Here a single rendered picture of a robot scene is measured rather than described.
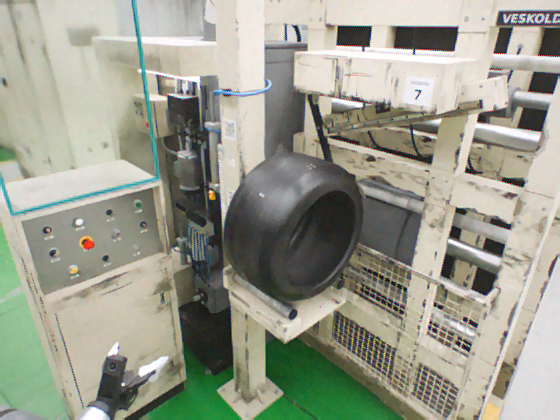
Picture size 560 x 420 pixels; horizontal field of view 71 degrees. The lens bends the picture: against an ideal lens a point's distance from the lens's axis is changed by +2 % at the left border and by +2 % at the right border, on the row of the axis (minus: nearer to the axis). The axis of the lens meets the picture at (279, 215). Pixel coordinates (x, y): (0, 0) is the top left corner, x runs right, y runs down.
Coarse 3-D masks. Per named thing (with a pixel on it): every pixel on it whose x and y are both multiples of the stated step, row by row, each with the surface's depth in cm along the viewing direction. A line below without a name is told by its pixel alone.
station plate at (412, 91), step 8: (408, 80) 119; (416, 80) 117; (424, 80) 116; (432, 80) 114; (408, 88) 120; (416, 88) 118; (424, 88) 116; (432, 88) 115; (408, 96) 121; (416, 96) 119; (424, 96) 117; (416, 104) 119; (424, 104) 118
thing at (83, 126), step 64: (0, 0) 114; (64, 0) 125; (128, 0) 137; (0, 64) 119; (64, 64) 130; (128, 64) 144; (0, 128) 124; (64, 128) 137; (128, 128) 152; (64, 192) 144
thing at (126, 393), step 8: (128, 376) 99; (128, 384) 97; (120, 392) 96; (128, 392) 97; (136, 392) 102; (120, 400) 98; (128, 400) 98; (104, 408) 90; (112, 408) 96; (120, 408) 99; (128, 408) 99; (112, 416) 91
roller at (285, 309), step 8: (240, 280) 163; (248, 288) 160; (256, 288) 157; (264, 296) 153; (272, 304) 150; (280, 304) 148; (288, 304) 148; (280, 312) 147; (288, 312) 145; (296, 312) 146
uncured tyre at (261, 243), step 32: (288, 160) 138; (320, 160) 139; (256, 192) 131; (288, 192) 125; (320, 192) 130; (352, 192) 144; (224, 224) 139; (256, 224) 127; (288, 224) 125; (320, 224) 176; (352, 224) 155; (256, 256) 128; (288, 256) 174; (320, 256) 171; (288, 288) 136; (320, 288) 151
